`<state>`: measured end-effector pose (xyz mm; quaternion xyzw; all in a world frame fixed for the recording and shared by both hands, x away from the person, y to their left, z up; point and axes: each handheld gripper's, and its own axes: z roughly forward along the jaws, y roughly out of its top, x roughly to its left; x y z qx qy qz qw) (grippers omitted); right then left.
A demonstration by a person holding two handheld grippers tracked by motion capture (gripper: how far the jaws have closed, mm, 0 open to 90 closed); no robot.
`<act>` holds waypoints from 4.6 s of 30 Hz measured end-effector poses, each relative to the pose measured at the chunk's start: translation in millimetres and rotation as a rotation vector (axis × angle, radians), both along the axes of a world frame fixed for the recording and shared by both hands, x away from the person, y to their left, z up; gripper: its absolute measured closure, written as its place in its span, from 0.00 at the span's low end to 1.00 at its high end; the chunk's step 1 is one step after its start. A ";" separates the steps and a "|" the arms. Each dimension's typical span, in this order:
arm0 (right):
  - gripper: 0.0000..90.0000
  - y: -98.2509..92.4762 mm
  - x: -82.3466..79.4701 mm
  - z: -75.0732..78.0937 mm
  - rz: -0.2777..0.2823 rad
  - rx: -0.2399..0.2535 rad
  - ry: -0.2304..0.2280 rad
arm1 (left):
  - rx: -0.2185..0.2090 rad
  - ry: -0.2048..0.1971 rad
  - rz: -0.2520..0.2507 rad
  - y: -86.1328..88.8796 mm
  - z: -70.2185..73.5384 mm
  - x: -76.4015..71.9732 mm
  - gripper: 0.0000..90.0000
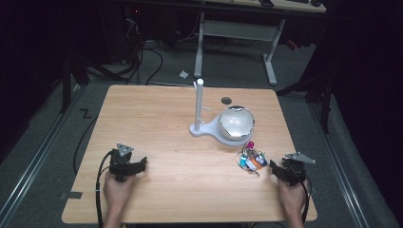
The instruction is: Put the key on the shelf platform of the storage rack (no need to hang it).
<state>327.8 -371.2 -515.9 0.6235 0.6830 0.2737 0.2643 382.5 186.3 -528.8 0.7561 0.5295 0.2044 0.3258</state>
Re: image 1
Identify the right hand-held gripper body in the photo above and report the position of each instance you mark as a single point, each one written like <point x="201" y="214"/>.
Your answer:
<point x="296" y="169"/>

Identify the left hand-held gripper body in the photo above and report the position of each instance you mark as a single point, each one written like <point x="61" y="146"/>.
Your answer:
<point x="119" y="158"/>

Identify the bunch of keys with coloured tags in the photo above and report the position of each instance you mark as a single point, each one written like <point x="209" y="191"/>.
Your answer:
<point x="251" y="160"/>

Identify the person's right hand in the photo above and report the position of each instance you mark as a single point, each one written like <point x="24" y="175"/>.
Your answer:
<point x="293" y="198"/>

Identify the black zigzag floor tape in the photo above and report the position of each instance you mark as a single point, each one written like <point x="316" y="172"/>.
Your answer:
<point x="85" y="113"/>

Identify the black tape strip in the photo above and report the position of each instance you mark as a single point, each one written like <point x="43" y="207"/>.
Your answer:
<point x="74" y="195"/>

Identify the silver metal bowl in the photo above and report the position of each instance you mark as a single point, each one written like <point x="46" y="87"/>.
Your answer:
<point x="237" y="123"/>

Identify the black metal stand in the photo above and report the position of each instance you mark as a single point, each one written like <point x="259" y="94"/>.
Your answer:
<point x="66" y="82"/>
<point x="326" y="104"/>

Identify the white stand with pole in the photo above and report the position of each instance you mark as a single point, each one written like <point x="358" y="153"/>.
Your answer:
<point x="198" y="104"/>

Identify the black round table grommet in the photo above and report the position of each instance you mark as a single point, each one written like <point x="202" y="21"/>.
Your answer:
<point x="226" y="100"/>

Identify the white paper scrap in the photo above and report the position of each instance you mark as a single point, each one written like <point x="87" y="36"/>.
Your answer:
<point x="183" y="74"/>

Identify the small red object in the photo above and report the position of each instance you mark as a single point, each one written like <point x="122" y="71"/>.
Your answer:
<point x="292" y="45"/>

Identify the black computer tower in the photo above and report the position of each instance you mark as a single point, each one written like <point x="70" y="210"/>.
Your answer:
<point x="122" y="31"/>

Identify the white-framed desk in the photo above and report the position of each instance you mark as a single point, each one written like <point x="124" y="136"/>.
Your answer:
<point x="237" y="30"/>

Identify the black device on desk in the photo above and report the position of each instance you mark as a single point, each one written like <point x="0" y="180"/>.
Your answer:
<point x="266" y="2"/>
<point x="316" y="2"/>

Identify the grey floor rail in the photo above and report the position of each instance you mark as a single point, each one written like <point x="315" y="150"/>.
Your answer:
<point x="38" y="155"/>
<point x="342" y="171"/>

